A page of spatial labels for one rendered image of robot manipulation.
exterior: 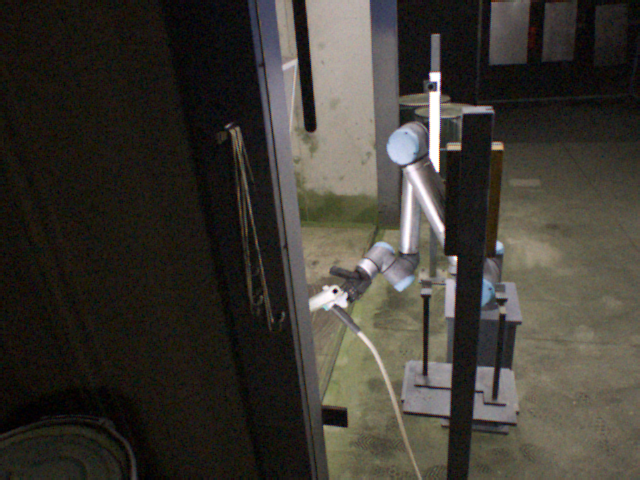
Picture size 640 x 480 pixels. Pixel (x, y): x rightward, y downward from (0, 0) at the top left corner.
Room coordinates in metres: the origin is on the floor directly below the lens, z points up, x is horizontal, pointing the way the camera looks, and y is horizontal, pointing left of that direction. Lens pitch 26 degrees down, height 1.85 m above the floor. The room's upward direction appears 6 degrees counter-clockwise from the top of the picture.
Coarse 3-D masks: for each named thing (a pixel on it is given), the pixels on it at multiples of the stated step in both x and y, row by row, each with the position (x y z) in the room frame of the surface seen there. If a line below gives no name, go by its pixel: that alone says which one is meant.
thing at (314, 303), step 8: (336, 288) 1.56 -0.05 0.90; (320, 296) 1.61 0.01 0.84; (328, 296) 1.56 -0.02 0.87; (336, 296) 1.55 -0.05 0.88; (312, 304) 1.70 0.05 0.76; (320, 304) 1.65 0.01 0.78; (328, 304) 1.60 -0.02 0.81; (336, 304) 1.62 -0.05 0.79; (336, 312) 1.60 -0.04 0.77; (344, 312) 1.60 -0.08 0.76; (344, 320) 1.58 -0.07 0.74; (352, 320) 1.59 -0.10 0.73; (352, 328) 1.57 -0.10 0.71
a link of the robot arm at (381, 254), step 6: (372, 246) 1.84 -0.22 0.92; (378, 246) 1.82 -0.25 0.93; (384, 246) 1.81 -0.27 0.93; (390, 246) 1.82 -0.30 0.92; (372, 252) 1.80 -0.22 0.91; (378, 252) 1.79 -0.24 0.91; (384, 252) 1.79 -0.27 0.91; (390, 252) 1.81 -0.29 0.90; (366, 258) 1.77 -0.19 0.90; (372, 258) 1.77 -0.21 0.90; (378, 258) 1.77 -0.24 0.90; (384, 258) 1.78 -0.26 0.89; (390, 258) 1.78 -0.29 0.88; (378, 264) 1.75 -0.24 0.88; (384, 264) 1.77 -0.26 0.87; (378, 270) 1.75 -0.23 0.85
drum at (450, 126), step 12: (420, 108) 4.72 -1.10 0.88; (420, 120) 4.42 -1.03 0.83; (444, 120) 4.26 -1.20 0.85; (456, 120) 4.25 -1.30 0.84; (444, 132) 4.26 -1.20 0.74; (456, 132) 4.25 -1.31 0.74; (444, 144) 4.26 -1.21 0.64; (444, 156) 4.26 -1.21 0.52; (444, 168) 4.26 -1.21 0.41; (444, 180) 4.25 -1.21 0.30
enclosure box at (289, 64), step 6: (282, 60) 2.36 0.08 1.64; (288, 60) 2.38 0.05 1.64; (294, 60) 2.43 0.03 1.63; (282, 66) 2.23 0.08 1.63; (288, 66) 2.33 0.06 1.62; (294, 66) 2.48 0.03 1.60; (288, 72) 2.49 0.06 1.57; (294, 72) 2.47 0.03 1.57; (288, 78) 2.49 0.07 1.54; (294, 78) 2.47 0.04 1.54; (288, 84) 2.49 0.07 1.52; (288, 90) 2.49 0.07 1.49; (288, 96) 2.49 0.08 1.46; (288, 102) 2.49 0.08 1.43; (288, 108) 2.49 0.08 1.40; (288, 114) 2.50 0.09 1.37; (288, 120) 2.50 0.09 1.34
